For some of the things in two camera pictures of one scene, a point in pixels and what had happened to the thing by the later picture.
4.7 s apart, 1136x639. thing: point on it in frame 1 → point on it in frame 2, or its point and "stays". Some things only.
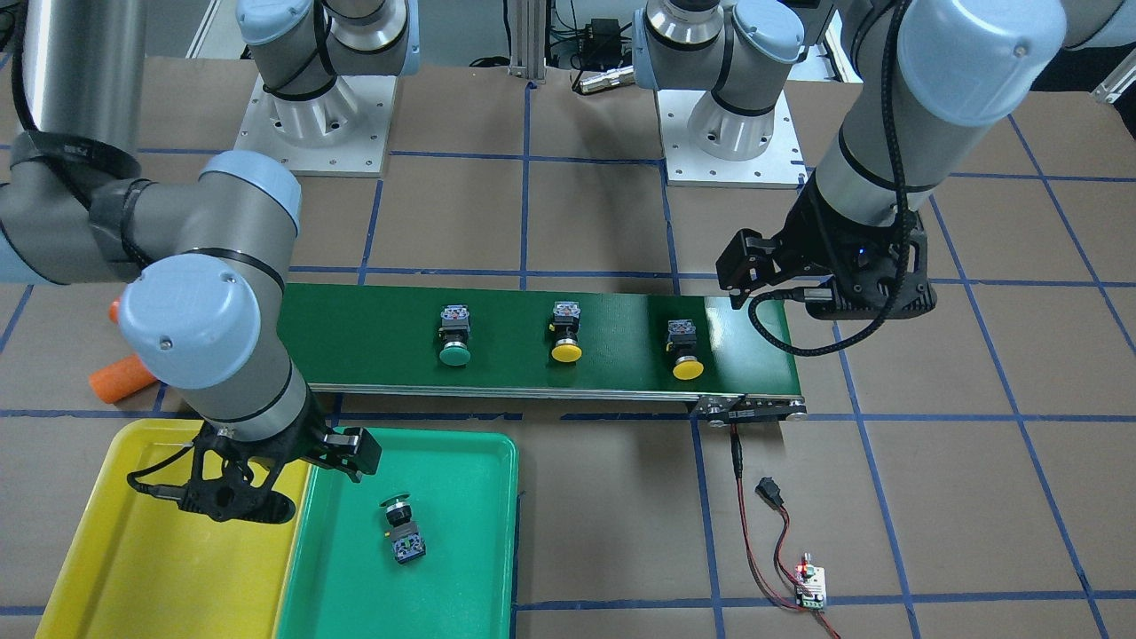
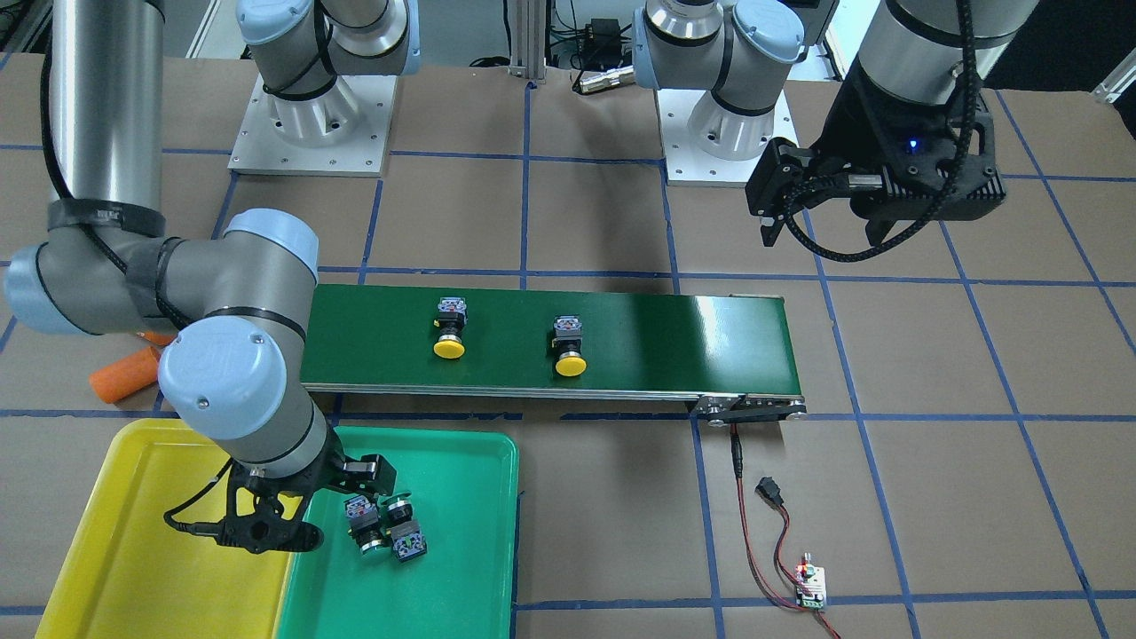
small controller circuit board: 813,579 stays
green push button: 454,332 → 364,521
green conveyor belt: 568,340 stays
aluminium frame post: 528,40 stays
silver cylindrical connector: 615,77 stays
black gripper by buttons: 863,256 → 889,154
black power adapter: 601,45 stays
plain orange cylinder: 120,377 stays
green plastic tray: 343,579 stays
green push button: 407,544 stays
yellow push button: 682,340 → 567,343
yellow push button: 566,325 → 453,317
